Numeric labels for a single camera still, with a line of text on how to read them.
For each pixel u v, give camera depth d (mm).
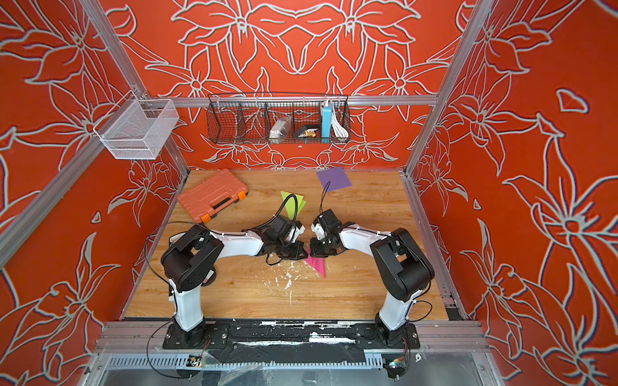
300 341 729
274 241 762
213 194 1044
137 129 919
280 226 758
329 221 759
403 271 468
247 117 996
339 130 914
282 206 785
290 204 813
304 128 836
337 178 1181
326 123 871
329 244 698
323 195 1136
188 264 496
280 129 916
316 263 881
